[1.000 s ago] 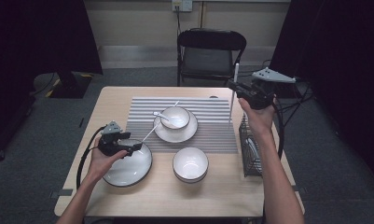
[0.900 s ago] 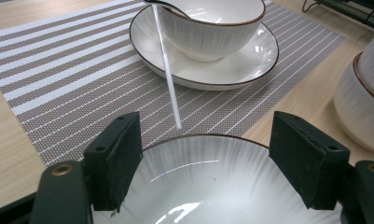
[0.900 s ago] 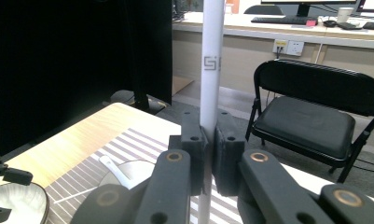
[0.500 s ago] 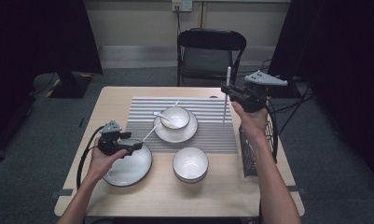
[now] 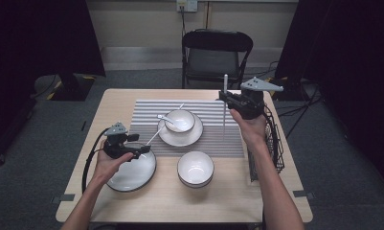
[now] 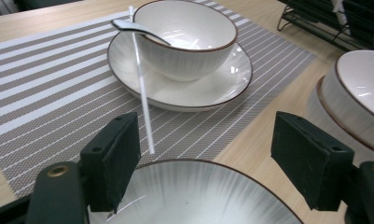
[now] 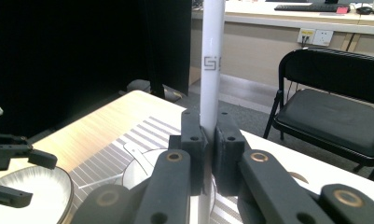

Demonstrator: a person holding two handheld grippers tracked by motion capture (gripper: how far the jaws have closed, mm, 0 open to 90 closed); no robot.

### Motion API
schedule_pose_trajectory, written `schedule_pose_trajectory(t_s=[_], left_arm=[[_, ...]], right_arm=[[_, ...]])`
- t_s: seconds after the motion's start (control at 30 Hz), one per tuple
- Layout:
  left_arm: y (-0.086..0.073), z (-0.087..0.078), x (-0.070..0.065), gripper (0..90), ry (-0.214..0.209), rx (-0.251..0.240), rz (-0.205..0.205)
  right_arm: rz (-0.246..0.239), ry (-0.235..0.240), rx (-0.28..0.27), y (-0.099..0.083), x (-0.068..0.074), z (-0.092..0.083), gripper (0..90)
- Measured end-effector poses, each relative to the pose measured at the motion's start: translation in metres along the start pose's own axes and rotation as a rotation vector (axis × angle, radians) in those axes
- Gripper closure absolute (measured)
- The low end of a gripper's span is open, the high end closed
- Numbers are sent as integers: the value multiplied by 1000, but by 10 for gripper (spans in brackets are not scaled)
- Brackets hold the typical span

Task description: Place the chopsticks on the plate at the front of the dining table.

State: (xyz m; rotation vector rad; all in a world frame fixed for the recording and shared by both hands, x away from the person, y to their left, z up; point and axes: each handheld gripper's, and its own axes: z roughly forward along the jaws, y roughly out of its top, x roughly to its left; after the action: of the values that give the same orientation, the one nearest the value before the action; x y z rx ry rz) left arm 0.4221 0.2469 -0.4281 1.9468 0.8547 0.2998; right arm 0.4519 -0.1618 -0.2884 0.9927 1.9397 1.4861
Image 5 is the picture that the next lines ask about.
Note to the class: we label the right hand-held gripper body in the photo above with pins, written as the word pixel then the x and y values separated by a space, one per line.
pixel 252 103

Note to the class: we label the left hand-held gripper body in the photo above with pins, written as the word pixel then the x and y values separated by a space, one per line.
pixel 116 148

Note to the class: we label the white chopstick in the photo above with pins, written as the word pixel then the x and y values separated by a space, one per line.
pixel 156 135
pixel 224 124

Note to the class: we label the white plate black rim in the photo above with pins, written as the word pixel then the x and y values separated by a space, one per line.
pixel 135 174
pixel 180 139

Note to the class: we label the white ceramic spoon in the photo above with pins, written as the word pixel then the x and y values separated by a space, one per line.
pixel 165 119

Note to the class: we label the white bowl black rim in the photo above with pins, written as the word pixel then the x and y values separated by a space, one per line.
pixel 195 167
pixel 181 120

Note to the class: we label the person's left hand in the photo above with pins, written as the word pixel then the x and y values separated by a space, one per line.
pixel 109 169

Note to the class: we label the person's right hand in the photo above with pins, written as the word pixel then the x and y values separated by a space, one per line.
pixel 253 132

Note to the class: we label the black folding chair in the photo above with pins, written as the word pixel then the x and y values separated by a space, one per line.
pixel 215 57

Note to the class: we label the grey striped woven placemat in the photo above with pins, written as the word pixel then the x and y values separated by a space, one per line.
pixel 212 140

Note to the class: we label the grey floor tape piece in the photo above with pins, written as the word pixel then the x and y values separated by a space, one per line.
pixel 303 194
pixel 65 198

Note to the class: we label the grey round stand base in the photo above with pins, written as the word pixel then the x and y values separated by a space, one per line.
pixel 42 86

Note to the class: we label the black curtain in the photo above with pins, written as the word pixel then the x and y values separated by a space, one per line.
pixel 36 38
pixel 346 64

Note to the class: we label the white wall outlet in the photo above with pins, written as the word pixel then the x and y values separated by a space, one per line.
pixel 187 4

